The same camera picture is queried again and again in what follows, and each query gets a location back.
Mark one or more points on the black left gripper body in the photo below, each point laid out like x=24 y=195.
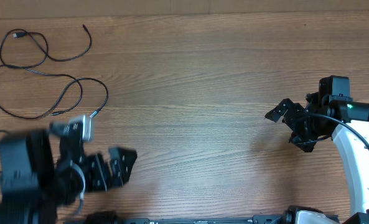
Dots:
x=73 y=177

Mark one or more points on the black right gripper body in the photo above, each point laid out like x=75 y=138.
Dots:
x=307 y=126

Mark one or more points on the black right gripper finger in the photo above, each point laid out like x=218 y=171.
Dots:
x=306 y=145
x=279 y=111

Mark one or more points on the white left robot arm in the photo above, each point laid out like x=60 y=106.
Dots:
x=42 y=169

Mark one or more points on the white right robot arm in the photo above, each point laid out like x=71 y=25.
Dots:
x=332 y=113

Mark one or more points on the cardboard back wall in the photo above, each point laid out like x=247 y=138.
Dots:
x=35 y=9

